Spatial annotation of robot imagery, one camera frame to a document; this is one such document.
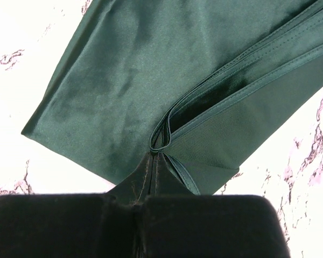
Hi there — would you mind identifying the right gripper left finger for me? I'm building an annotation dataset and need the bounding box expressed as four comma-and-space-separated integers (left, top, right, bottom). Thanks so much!
0, 152, 155, 258

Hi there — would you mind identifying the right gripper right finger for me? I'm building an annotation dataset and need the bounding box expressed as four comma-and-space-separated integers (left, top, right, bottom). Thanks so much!
136, 152, 291, 258

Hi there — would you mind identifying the dark green cloth napkin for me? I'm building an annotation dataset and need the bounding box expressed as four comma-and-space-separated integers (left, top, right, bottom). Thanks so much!
22, 1, 323, 203

